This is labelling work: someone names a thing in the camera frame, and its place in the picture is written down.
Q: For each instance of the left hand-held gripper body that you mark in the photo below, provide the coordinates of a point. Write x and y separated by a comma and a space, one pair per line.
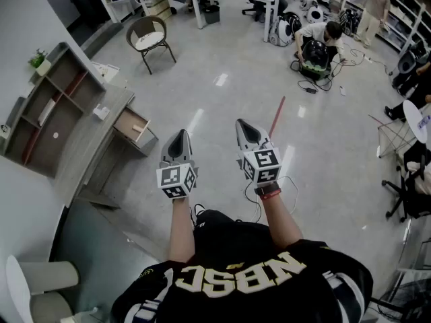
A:
175, 177

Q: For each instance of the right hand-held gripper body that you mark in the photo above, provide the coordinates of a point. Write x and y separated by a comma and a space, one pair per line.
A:
262, 163

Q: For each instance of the small white object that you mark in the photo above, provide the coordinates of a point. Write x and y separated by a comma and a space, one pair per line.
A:
136, 128

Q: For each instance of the wooden drawer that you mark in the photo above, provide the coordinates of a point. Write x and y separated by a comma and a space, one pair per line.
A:
132, 124

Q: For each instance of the person's right forearm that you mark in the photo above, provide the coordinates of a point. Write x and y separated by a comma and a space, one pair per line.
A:
279, 220

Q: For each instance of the person's left forearm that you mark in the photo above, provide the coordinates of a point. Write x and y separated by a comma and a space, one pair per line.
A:
182, 227

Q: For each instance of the black and red wristband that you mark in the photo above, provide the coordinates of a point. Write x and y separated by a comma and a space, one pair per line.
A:
267, 191

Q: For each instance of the red floor tape strip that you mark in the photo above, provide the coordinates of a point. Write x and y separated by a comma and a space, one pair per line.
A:
277, 116

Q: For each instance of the black trousers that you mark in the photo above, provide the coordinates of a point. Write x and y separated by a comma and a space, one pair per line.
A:
229, 234

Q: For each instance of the black power adapter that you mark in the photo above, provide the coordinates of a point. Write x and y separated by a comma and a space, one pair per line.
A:
311, 90

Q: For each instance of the gray wood-grain desk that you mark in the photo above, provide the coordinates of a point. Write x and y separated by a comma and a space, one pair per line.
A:
91, 143

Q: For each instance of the small white box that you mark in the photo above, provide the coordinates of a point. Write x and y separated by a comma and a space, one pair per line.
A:
100, 112

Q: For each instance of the white remote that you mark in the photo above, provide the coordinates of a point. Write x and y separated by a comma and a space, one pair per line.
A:
342, 90

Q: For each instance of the black dome-shaped device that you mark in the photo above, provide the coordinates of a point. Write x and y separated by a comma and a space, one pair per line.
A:
314, 57

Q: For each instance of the black lettered jersey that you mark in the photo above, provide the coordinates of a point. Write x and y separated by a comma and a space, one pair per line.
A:
256, 291

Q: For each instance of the white and black shell pack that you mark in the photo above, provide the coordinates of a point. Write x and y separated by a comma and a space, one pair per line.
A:
314, 10
286, 29

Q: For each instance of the brown wicker chair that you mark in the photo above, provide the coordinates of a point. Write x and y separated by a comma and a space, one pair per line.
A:
149, 42

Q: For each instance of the white seat cushion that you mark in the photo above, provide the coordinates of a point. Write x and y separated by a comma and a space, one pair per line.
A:
148, 40

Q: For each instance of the gray shelf unit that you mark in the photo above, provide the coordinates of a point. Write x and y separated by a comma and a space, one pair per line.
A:
50, 113

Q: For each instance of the black office chair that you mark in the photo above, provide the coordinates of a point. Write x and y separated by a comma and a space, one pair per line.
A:
409, 187

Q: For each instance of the dark waste bin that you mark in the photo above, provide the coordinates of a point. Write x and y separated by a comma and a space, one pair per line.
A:
212, 15

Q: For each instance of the white round side table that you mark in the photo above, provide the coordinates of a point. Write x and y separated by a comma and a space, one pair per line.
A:
415, 121

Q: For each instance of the cardboard box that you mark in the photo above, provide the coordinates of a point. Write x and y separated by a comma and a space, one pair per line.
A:
159, 8

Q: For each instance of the beige armchair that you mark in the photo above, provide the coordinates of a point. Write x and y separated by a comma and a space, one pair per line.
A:
40, 291

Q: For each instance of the small potted plant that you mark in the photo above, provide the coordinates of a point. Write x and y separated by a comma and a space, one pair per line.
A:
37, 61

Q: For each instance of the white storage rack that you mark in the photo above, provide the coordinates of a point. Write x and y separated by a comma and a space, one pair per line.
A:
397, 19

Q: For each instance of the black floor fan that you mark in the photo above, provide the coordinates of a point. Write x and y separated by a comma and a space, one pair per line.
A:
407, 301

